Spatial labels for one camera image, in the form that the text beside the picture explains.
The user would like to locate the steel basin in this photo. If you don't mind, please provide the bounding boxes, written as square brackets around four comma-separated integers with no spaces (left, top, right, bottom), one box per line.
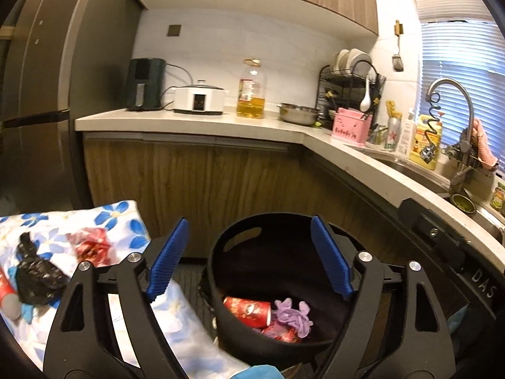
[277,103,321,125]

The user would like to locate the blue floral tablecloth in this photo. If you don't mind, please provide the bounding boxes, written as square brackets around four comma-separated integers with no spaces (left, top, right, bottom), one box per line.
[0,201,245,379]

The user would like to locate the yellow dish soap bottle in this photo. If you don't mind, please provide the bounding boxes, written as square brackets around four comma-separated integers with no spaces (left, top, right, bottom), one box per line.
[410,114,443,170]

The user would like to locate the grey refrigerator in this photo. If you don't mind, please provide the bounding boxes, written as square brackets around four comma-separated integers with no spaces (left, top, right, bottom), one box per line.
[0,0,146,210]

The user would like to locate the person's left hand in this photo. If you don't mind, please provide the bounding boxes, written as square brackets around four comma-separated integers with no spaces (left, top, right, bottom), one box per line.
[235,365,282,379]

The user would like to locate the green labelled jar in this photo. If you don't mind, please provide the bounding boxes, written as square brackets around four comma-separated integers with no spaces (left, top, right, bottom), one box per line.
[489,182,505,212]

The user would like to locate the pink utensil holder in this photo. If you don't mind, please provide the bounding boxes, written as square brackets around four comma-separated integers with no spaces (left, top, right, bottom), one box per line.
[330,107,373,147]

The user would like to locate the cooking oil bottle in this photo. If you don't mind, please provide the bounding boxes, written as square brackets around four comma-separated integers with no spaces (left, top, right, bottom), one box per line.
[237,58,268,120]

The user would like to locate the person's right hand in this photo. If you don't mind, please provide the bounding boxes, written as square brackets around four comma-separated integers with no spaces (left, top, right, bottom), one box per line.
[450,306,470,328]

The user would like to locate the white rice cooker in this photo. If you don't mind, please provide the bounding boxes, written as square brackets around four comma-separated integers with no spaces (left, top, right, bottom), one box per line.
[174,80,227,116]

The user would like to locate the wire sink caddy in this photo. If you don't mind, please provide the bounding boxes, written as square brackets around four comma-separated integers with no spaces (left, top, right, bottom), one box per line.
[441,144,496,173]

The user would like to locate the wooden kitchen counter cabinet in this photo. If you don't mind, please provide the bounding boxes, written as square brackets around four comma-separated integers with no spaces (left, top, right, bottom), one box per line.
[75,106,505,364]

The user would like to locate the black power cable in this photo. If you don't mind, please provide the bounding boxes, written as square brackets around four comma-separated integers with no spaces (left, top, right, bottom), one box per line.
[162,63,194,110]

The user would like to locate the hanging metal spatula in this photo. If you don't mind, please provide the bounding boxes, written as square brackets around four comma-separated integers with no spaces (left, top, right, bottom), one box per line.
[392,20,405,72]

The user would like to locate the window blinds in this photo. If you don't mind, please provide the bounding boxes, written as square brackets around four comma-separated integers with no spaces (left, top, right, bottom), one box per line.
[408,0,505,174]

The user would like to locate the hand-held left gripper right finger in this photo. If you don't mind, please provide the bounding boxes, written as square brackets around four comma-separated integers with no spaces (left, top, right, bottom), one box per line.
[310,215,456,379]

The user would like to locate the pink cloth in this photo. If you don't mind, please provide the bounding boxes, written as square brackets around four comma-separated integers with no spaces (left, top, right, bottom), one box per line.
[471,118,498,166]

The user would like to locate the small red printed wrapper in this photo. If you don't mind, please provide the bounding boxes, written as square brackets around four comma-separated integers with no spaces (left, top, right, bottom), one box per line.
[66,227,112,268]

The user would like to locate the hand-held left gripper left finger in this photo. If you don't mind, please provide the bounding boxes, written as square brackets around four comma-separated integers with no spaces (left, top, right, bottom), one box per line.
[43,217,198,379]

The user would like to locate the steel faucet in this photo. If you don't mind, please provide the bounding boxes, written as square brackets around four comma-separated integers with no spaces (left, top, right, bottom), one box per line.
[426,78,476,190]

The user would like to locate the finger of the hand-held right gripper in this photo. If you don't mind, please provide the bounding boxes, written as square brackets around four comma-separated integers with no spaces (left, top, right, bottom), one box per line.
[400,198,473,274]

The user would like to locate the white plate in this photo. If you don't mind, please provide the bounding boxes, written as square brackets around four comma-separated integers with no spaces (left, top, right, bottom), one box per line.
[349,48,373,73]
[331,49,352,70]

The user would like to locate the white spoon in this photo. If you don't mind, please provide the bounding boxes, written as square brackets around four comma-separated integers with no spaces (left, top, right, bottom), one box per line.
[360,74,372,112]

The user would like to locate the green labelled can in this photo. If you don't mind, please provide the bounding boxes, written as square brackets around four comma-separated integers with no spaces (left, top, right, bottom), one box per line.
[383,116,401,153]

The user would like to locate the black dish rack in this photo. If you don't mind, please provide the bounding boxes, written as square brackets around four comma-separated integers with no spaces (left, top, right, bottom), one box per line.
[316,63,386,129]

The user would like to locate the white plastic bottle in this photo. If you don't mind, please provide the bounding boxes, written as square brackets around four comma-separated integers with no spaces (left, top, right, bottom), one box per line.
[395,107,417,156]

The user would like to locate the steel sink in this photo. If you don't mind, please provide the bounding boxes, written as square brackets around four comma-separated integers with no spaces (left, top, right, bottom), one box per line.
[367,154,505,241]

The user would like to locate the black coiled hose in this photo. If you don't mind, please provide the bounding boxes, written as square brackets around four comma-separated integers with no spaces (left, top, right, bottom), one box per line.
[424,94,441,162]

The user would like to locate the purple glove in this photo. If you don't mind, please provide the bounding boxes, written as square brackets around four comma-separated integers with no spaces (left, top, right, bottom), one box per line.
[274,298,314,336]

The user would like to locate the black air fryer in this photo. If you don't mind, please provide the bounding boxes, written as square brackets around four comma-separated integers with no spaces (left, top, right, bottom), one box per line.
[125,57,166,111]

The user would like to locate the red paper cup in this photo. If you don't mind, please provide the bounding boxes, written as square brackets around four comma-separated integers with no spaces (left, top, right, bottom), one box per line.
[0,266,21,321]
[223,296,272,329]

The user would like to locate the black trash bin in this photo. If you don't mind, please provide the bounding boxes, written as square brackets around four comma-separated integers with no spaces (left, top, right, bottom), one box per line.
[198,212,395,368]

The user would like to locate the black plastic bag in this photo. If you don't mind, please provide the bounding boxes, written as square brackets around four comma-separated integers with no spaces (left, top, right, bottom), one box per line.
[16,232,71,305]

